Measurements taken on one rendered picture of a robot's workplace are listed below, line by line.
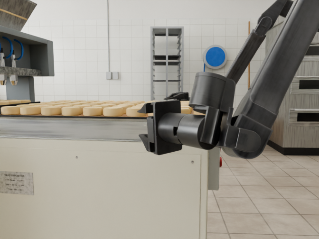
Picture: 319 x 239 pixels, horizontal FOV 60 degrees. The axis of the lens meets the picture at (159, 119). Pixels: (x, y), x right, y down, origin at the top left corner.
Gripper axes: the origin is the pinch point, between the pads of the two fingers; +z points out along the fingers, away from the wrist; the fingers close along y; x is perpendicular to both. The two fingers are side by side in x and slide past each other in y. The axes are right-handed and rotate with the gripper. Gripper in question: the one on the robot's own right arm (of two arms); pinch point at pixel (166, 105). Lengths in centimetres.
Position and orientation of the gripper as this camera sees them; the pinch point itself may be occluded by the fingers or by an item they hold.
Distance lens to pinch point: 109.8
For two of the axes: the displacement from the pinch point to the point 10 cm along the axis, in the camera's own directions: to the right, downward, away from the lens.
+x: 6.0, 0.7, -8.0
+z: -8.0, 1.0, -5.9
